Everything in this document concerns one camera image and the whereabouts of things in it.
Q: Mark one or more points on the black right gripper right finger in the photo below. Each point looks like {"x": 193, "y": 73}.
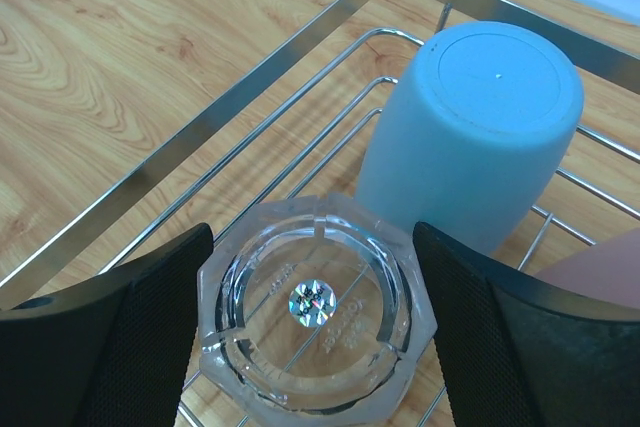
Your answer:
{"x": 517, "y": 351}

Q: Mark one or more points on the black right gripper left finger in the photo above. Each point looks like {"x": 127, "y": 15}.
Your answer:
{"x": 112, "y": 350}

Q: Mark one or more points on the pink plastic cup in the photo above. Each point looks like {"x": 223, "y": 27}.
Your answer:
{"x": 607, "y": 271}

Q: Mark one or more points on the clear glass cup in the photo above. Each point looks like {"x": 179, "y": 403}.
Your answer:
{"x": 313, "y": 312}

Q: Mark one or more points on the blue plastic cup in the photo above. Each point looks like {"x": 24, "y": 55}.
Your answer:
{"x": 472, "y": 133}

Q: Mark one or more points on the metal wire dish rack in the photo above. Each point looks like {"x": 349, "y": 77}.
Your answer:
{"x": 300, "y": 123}

